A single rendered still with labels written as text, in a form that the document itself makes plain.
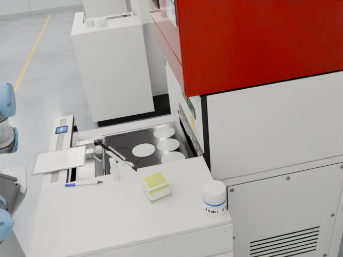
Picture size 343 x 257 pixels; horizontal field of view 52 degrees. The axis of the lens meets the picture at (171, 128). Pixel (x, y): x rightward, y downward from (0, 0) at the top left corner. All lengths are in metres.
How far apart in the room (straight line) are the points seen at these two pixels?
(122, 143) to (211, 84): 0.58
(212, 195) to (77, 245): 0.43
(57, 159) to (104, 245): 0.53
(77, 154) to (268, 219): 0.91
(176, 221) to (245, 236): 0.69
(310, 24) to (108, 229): 0.94
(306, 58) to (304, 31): 0.10
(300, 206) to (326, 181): 0.16
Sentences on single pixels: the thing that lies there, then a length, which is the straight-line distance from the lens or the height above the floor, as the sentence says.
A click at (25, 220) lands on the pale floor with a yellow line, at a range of 2.82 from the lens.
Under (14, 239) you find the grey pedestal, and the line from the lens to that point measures 1.84.
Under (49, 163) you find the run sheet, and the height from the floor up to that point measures 0.97.
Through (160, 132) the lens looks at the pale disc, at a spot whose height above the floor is 0.90.
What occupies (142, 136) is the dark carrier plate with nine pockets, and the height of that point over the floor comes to 0.90.
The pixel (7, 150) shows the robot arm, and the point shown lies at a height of 0.99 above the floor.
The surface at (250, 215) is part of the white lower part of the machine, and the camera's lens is 1.67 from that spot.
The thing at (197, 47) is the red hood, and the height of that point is 1.40.
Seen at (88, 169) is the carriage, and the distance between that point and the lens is 1.55.
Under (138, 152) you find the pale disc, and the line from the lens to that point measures 1.55.
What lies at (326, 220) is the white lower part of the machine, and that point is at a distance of 1.91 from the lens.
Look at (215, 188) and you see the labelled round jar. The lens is 1.08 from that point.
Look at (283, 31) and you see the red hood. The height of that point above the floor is 1.41.
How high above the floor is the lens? 1.78
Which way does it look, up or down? 32 degrees down
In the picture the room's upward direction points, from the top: 7 degrees counter-clockwise
